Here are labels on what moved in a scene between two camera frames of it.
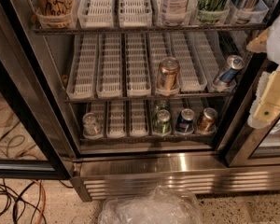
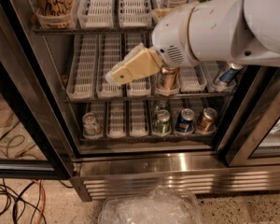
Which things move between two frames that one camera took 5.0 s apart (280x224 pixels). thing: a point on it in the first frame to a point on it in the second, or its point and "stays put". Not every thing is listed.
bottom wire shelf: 147,138 stays put
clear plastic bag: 157,205 stays put
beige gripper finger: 259,43 to 161,11
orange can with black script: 53,5 stays put
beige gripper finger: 275,97 to 139,61
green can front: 162,121 stays put
